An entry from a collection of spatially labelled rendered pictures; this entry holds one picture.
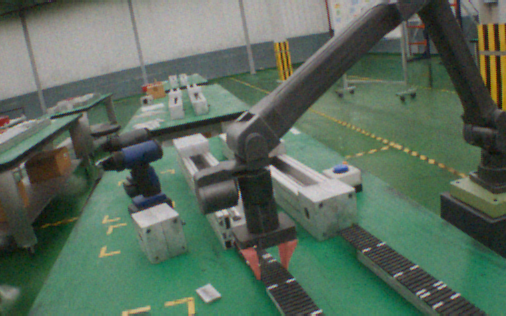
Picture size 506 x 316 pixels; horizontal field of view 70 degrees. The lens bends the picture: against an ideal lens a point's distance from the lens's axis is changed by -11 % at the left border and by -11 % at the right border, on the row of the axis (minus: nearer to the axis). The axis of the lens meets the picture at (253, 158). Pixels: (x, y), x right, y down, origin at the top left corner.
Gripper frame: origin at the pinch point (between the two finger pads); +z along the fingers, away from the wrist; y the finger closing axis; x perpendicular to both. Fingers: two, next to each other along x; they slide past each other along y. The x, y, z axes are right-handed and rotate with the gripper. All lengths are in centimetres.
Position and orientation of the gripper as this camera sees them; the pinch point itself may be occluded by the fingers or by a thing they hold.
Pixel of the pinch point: (271, 270)
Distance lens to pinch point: 74.4
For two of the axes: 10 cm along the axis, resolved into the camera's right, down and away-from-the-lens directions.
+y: -9.4, 2.4, -2.5
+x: 3.0, 2.2, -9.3
